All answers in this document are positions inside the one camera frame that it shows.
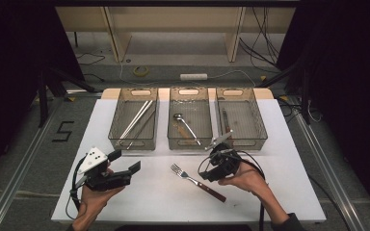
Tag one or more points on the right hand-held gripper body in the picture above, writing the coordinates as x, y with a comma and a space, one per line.
226, 162

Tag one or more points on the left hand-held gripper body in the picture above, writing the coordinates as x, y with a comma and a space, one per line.
93, 160

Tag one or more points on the white chopstick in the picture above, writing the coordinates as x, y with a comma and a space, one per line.
136, 123
132, 122
143, 130

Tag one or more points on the silver chopsticks pair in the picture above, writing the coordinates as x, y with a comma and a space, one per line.
141, 129

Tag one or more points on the translucent grey plastic bin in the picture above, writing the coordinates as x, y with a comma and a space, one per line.
199, 109
247, 120
125, 112

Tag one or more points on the metal spoon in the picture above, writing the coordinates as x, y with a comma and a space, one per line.
178, 116

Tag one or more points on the person's right hand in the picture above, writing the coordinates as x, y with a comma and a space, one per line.
249, 179

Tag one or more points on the person's left hand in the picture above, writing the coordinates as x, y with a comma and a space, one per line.
94, 202

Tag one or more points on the black metal stand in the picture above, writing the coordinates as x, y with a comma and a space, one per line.
42, 96
305, 96

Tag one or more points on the yellow tape roll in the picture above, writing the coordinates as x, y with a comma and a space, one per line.
136, 71

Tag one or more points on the white power strip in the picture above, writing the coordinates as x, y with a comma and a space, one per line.
193, 77

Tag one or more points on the black curtain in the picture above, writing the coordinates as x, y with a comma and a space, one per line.
350, 80
13, 64

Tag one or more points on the beige wooden desk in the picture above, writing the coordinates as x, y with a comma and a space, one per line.
173, 19

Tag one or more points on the metal floor rail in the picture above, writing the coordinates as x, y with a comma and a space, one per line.
337, 192
18, 173

